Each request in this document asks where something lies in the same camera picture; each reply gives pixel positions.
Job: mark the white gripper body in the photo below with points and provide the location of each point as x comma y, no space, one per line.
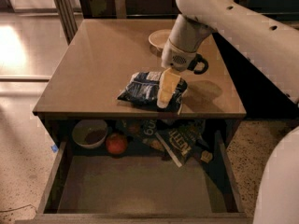
176,57

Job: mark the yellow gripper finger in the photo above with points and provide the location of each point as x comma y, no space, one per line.
168,83

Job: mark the blue chip bag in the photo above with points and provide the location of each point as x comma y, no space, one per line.
142,90

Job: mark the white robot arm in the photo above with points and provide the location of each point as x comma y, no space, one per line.
269,45

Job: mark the green snack bag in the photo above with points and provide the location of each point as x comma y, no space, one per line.
141,130

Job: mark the dark kettle chip bag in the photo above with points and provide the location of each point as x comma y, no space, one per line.
182,139

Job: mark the white bowl in drawer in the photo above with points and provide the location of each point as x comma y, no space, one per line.
90,133

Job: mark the open top drawer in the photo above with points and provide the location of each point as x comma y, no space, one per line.
139,189

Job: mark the white bowl on table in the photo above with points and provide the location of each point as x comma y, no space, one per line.
158,38

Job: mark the red apple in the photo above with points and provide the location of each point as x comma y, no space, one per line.
116,143

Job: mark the small blue tape piece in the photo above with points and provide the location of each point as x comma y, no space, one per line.
54,148

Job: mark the wooden shelf frame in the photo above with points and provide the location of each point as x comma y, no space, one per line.
281,10

